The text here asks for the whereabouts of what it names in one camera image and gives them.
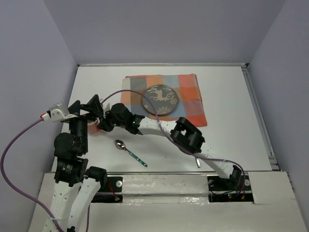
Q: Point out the dark plate with deer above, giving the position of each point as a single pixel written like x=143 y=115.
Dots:
x=160 y=98

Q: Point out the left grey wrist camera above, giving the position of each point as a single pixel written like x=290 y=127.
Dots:
x=57 y=112

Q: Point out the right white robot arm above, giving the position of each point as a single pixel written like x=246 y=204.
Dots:
x=182 y=133

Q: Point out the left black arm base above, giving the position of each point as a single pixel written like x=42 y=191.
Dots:
x=111 y=192

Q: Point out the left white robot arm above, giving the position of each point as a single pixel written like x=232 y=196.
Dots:
x=75 y=184

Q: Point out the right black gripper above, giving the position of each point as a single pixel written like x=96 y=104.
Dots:
x=104 y=122

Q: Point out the orange checkered cloth placemat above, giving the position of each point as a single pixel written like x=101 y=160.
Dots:
x=190 y=103

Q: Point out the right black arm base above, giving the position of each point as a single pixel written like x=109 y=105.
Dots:
x=224 y=191

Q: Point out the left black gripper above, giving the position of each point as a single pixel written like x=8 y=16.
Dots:
x=94 y=105

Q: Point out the fork with teal handle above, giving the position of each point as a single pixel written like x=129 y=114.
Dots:
x=198 y=163

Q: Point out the spoon with teal handle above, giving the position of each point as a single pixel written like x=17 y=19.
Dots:
x=121 y=145

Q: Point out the pink paper cup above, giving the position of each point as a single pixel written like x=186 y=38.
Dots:
x=92 y=127

